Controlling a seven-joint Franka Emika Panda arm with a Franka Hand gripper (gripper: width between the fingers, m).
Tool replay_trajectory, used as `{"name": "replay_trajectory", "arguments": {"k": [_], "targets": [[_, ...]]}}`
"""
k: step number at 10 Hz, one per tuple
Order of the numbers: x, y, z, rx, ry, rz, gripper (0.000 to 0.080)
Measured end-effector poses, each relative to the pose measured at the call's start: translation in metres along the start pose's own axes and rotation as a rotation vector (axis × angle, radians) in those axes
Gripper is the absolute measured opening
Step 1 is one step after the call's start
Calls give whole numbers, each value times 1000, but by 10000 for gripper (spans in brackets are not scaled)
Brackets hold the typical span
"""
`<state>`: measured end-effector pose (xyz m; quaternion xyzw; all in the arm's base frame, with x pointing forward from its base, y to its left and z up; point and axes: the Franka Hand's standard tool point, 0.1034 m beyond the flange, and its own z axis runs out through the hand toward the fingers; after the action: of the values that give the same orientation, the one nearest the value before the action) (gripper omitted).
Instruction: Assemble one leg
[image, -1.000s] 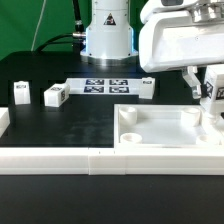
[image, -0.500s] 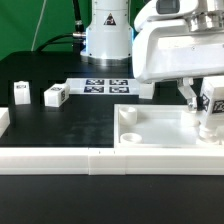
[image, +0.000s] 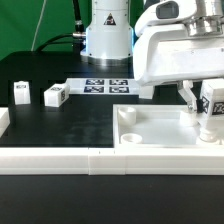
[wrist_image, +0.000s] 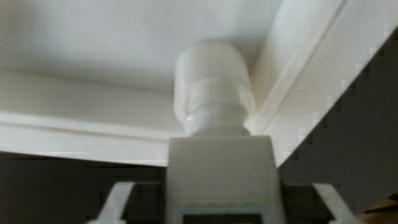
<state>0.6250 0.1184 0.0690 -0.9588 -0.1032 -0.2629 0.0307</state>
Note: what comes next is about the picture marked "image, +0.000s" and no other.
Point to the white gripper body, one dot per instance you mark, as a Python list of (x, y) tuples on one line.
[(179, 40)]

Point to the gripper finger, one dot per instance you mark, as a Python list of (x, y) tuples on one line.
[(185, 90)]

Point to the white square tabletop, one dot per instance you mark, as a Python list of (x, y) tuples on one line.
[(164, 126)]

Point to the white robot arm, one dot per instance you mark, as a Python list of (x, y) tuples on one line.
[(109, 37)]

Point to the white U-shaped fence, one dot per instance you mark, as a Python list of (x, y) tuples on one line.
[(125, 160)]

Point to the white AprilTag base plate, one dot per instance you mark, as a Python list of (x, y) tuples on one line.
[(103, 86)]

